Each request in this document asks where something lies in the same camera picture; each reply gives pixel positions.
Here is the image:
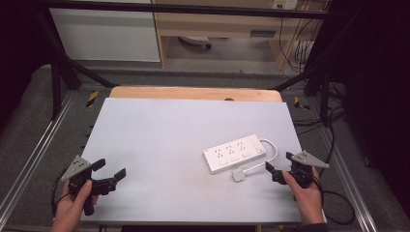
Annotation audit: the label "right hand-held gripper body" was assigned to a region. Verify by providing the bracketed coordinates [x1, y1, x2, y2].
[271, 150, 331, 189]

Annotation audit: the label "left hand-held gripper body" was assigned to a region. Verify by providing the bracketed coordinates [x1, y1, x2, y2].
[61, 155, 118, 217]

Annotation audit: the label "white power strip cable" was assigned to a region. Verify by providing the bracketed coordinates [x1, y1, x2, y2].
[244, 137, 278, 175]

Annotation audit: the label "white plug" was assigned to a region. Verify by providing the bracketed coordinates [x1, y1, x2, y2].
[231, 168, 248, 184]

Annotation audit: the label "white power strip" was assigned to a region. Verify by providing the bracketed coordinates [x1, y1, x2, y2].
[202, 133, 268, 175]

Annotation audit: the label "person's left hand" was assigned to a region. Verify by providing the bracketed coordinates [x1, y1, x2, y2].
[51, 180, 100, 226]

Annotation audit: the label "person's right hand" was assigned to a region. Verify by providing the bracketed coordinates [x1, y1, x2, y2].
[281, 166, 325, 225]

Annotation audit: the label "yellow black floor tape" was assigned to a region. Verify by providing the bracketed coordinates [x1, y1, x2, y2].
[293, 96, 311, 111]
[85, 90, 100, 108]

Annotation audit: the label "black curtain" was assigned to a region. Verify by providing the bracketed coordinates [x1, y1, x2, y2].
[327, 0, 410, 221]
[0, 0, 44, 125]

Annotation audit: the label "wooden board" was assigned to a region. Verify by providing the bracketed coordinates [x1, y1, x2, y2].
[108, 85, 283, 103]

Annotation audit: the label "white cabinet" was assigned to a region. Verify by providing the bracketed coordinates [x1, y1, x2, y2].
[48, 7, 161, 63]

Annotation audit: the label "wooden desk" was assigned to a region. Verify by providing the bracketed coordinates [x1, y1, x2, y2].
[152, 0, 325, 71]

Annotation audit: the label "chair base caster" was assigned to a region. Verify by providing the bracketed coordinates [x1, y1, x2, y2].
[178, 35, 214, 50]

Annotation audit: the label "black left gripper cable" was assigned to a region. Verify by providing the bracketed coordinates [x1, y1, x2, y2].
[50, 166, 72, 218]

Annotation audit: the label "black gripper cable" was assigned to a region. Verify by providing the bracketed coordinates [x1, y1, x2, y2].
[50, 166, 72, 218]
[310, 172, 356, 226]

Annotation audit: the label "aluminium rail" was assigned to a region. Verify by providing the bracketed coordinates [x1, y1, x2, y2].
[0, 89, 77, 223]
[317, 124, 379, 232]

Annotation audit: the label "black floor cables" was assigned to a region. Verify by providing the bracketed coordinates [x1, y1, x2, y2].
[290, 80, 348, 168]

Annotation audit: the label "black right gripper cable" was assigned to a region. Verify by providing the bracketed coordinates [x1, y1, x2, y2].
[310, 172, 356, 226]

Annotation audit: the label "hanging black cables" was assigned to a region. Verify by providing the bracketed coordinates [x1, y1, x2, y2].
[278, 0, 325, 74]

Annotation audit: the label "white wall socket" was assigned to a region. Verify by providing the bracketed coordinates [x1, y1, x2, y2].
[271, 0, 300, 11]

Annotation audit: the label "black metal frame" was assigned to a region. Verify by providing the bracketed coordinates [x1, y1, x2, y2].
[31, 0, 334, 128]

